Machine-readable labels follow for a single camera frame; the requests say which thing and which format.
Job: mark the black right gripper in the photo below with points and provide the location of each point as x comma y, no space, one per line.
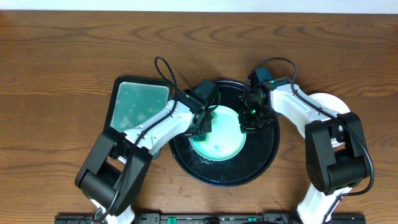
245,126

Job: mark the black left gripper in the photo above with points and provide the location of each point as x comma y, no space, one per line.
203,125

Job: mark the mint green plate with stain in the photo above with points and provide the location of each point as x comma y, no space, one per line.
226,138

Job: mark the white plate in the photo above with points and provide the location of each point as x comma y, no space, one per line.
331,102

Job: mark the green yellow sponge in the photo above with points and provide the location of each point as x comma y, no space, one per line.
201,138

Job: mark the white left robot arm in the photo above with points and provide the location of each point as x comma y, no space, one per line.
114,170

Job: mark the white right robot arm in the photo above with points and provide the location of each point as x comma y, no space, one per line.
337,159

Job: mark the round black tray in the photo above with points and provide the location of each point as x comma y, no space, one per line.
254,158

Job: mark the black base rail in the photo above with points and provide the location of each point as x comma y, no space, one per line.
156,218

